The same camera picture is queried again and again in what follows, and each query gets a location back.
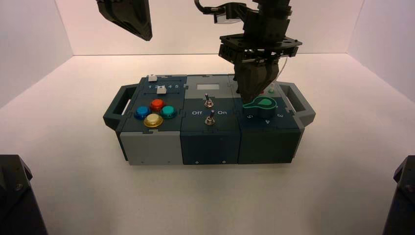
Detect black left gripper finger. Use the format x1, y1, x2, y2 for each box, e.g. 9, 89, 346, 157
96, 0, 153, 42

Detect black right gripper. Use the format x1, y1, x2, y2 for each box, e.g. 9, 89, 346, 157
219, 9, 303, 103

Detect green teardrop rotary knob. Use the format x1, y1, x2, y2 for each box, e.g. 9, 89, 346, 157
242, 97, 277, 119

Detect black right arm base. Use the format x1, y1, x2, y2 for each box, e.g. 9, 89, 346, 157
382, 155, 415, 235

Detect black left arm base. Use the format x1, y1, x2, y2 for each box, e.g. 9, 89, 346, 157
0, 154, 48, 235

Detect grey display window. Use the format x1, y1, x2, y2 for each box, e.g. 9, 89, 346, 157
197, 83, 220, 92

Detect red round push button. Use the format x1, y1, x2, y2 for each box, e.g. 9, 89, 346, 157
149, 98, 166, 113

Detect green round push button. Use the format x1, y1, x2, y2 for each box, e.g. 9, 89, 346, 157
160, 105, 178, 119

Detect blue round push button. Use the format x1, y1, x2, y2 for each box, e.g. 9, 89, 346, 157
134, 106, 152, 120

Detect yellow round push button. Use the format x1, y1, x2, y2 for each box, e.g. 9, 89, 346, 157
143, 113, 164, 129

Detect grey and teal control box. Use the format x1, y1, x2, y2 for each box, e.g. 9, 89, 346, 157
102, 73, 316, 166

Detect white banana plug cable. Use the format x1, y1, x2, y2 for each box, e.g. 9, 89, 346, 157
268, 56, 289, 94

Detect grey box handle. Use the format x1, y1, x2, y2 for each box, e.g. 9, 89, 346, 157
278, 81, 316, 127

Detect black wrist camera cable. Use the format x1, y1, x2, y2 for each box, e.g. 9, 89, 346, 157
194, 0, 215, 15

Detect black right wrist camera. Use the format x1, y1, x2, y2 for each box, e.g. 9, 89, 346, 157
212, 2, 249, 26

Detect dark teal box handle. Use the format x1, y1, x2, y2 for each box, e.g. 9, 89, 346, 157
102, 83, 138, 131

